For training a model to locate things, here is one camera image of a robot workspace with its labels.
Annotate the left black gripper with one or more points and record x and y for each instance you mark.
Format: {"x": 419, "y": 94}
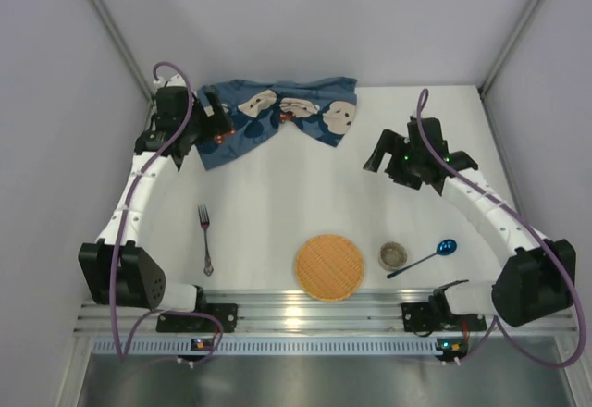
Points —
{"x": 213, "y": 114}

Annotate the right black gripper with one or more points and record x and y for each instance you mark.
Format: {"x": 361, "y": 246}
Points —
{"x": 390, "y": 152}

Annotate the blue bear print placemat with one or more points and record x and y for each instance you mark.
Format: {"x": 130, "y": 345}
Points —
{"x": 323, "y": 110}

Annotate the silver fork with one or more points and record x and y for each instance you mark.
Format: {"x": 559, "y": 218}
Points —
{"x": 205, "y": 224}

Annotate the small beige cup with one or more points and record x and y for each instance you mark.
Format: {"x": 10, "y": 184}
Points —
{"x": 392, "y": 256}

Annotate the blue metallic spoon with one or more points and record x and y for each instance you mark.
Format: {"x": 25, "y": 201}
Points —
{"x": 444, "y": 248}

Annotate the round woven bamboo plate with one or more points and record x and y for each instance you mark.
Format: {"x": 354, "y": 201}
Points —
{"x": 329, "y": 268}

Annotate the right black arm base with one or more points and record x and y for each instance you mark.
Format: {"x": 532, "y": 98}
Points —
{"x": 434, "y": 315}

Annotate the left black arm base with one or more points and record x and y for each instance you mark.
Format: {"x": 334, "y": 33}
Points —
{"x": 214, "y": 317}

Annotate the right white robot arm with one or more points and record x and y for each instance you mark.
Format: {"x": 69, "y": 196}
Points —
{"x": 534, "y": 269}

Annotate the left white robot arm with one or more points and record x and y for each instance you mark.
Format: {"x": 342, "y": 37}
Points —
{"x": 155, "y": 218}

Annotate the aluminium mounting rail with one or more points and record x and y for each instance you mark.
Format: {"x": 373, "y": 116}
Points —
{"x": 293, "y": 311}

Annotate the left aluminium frame post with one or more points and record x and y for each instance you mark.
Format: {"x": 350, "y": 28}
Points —
{"x": 102, "y": 12}

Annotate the aluminium frame post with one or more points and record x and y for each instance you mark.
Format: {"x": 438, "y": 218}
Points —
{"x": 102, "y": 12}
{"x": 518, "y": 32}

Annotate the right aluminium frame post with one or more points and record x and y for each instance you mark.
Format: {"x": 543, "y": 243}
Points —
{"x": 518, "y": 32}

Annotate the perforated cable tray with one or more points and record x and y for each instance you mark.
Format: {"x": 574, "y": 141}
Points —
{"x": 294, "y": 346}

